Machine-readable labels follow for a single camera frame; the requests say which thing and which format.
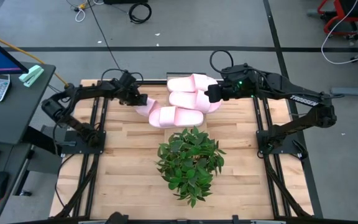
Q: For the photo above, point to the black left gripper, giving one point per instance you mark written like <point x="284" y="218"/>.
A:
<point x="129" y="95"/>

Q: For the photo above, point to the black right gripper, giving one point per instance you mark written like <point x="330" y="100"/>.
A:
<point x="214" y="93"/>

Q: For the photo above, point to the pink foam slide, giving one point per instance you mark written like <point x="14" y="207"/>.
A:
<point x="148" y="109"/>
<point x="176" y="117"/>
<point x="191" y="82"/>
<point x="191" y="101"/>

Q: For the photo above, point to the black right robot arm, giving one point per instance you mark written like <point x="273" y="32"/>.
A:
<point x="291" y="93"/>

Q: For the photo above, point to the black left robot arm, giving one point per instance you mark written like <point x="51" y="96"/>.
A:
<point x="82" y="91"/>

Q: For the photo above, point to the large black plant pot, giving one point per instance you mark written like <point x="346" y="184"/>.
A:
<point x="191" y="165"/>

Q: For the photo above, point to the mint green stapler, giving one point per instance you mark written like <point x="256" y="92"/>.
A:
<point x="31" y="76"/>

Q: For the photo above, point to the dark grey desk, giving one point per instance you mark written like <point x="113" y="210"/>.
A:
<point x="11" y="109"/>

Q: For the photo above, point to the grey table base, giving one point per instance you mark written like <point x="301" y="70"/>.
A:
<point x="356" y="90"/>

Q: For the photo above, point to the red and black cart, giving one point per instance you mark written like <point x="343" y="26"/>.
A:
<point x="353" y="7"/>

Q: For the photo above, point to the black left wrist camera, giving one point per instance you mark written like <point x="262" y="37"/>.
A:
<point x="127" y="78"/>

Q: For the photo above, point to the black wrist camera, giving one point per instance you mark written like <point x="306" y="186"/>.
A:
<point x="235" y="71"/>
<point x="127" y="78"/>

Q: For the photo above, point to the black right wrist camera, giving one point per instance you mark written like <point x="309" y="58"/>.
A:
<point x="235" y="71"/>

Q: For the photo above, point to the black table-level camera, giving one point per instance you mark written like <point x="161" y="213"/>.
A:
<point x="117" y="217"/>

